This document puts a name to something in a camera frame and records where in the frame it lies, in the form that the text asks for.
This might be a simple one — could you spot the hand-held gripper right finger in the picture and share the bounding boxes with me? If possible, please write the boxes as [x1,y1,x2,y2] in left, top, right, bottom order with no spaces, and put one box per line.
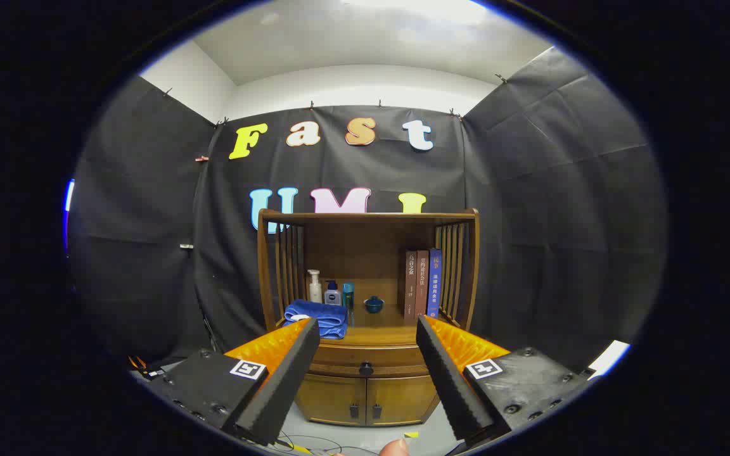
[416,315,596,444]

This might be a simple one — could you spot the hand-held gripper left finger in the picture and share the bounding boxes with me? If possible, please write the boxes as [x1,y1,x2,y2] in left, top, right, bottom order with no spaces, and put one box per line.
[150,317,321,447]

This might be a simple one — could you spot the brown wooden drawer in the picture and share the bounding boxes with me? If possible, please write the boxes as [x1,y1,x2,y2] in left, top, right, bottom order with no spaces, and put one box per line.
[309,345,433,379]

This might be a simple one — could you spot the wooden countertop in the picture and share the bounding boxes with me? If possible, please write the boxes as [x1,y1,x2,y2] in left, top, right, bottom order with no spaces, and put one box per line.
[279,303,454,348]

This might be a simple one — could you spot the brown wooden cabinet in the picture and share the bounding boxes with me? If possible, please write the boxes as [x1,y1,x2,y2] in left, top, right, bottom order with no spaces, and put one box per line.
[257,208,481,426]

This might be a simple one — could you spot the folded blue towel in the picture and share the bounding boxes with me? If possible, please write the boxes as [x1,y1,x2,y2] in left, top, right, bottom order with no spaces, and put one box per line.
[284,299,348,339]

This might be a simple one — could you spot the blue book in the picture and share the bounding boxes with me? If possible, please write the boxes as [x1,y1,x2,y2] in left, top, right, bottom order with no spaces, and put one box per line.
[427,248,443,319]

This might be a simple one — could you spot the reddish brown book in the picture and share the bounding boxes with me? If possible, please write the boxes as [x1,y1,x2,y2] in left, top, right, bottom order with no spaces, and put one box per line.
[416,250,430,319]

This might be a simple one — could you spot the dark brown book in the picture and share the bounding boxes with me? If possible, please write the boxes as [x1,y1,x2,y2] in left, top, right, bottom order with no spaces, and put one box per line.
[403,250,418,326]

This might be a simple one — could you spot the thin floor cables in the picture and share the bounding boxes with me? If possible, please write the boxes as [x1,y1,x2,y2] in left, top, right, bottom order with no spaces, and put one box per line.
[275,431,342,456]

